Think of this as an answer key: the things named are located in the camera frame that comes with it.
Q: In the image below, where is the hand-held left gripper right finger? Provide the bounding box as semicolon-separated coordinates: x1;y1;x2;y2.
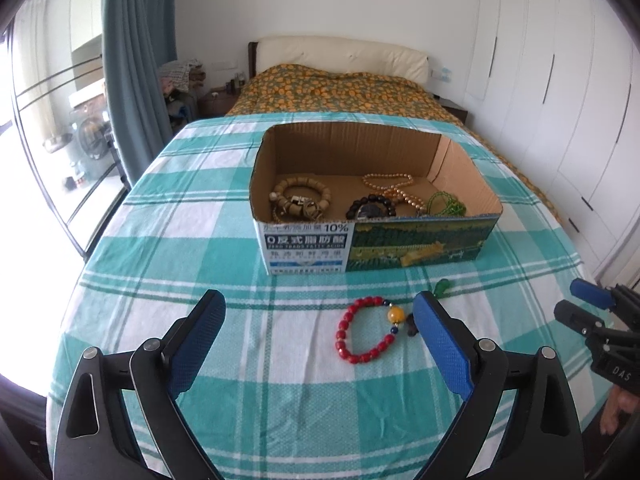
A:
413;290;586;480

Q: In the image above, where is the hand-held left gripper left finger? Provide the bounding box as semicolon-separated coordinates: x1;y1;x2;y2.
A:
54;290;227;480

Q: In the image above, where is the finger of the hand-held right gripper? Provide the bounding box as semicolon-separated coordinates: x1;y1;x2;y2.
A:
554;300;608;339
570;278;620;312

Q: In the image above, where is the green pendant with dark beads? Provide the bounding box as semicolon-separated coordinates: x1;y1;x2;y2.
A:
402;280;453;337

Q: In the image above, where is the red bracelet with yellow bead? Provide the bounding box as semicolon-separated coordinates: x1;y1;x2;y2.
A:
335;297;405;366

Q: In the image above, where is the green bead bracelet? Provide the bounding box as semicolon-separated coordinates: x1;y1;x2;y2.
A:
425;191;468;217

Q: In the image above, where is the printed cardboard box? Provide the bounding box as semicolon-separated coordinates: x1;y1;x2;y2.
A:
248;121;502;276

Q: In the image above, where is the black bead bracelet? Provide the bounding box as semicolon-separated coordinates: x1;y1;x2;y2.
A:
346;192;401;221

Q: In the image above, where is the gold bead chain necklace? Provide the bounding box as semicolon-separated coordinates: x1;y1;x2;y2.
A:
363;173;427;212

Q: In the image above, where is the wooden bead bracelet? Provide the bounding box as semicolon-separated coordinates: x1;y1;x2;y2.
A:
270;175;333;222

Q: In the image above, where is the person's right hand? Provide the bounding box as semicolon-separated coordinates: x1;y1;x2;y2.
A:
600;387;635;436

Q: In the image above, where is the green plaid bedsheet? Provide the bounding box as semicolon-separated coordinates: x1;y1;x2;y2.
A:
47;112;616;480

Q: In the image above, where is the white wardrobe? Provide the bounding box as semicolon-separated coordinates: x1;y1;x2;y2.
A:
465;0;640;286

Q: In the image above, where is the dark wooden nightstand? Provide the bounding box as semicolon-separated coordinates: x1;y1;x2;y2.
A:
197;89;246;121
440;97;469;124

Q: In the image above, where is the washing machine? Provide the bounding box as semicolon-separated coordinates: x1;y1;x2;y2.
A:
70;105;123;181

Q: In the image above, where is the pile of clothes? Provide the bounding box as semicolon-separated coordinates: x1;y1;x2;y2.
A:
160;60;206;97

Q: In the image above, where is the orange floral quilt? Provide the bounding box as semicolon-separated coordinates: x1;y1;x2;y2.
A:
225;63;563;221

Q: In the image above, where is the blue-grey curtain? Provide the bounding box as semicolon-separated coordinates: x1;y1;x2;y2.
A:
101;0;178;188

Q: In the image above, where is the glass sliding door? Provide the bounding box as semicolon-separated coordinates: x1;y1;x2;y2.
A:
0;0;131;256

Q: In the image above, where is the cream padded headboard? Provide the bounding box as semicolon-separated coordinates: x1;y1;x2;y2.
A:
248;36;431;86

